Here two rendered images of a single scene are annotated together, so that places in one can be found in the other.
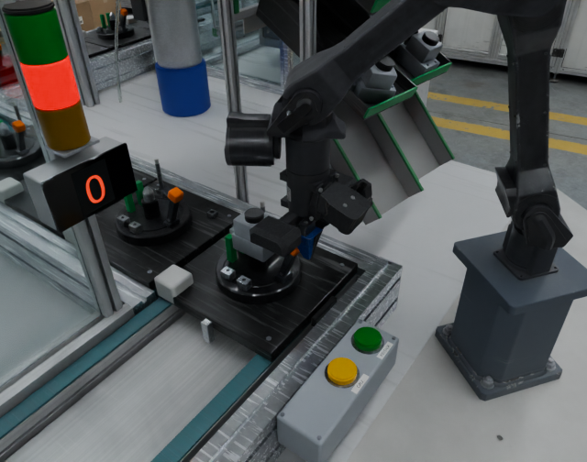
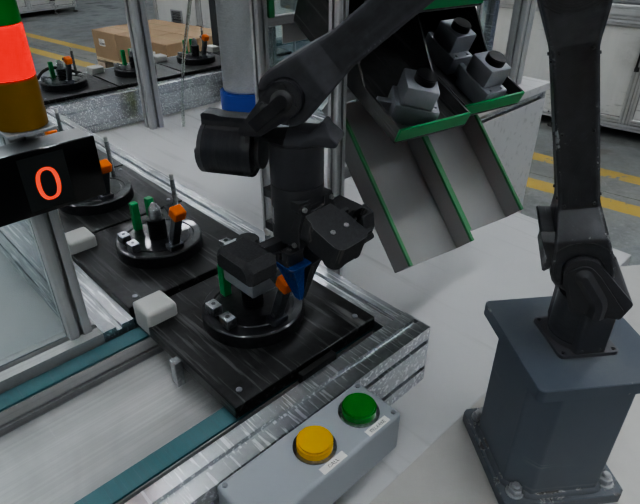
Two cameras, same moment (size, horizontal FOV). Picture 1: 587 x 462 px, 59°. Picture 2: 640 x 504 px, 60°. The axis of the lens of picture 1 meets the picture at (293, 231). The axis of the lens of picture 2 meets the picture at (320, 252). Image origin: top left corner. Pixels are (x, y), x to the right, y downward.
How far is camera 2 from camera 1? 17 cm
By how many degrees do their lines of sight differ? 9
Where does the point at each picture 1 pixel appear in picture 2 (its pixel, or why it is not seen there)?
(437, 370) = (455, 464)
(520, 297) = (555, 380)
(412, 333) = (434, 412)
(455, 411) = not seen: outside the picture
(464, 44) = not seen: hidden behind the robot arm
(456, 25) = not seen: hidden behind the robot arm
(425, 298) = (461, 372)
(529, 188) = (572, 233)
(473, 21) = (604, 82)
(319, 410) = (272, 487)
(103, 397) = (41, 430)
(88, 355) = (37, 379)
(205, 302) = (182, 338)
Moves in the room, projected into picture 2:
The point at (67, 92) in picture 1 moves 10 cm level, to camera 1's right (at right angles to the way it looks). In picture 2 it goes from (14, 63) to (111, 67)
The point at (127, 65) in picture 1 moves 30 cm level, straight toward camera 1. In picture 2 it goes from (200, 91) to (196, 119)
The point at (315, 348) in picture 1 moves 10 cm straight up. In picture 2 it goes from (293, 410) to (290, 346)
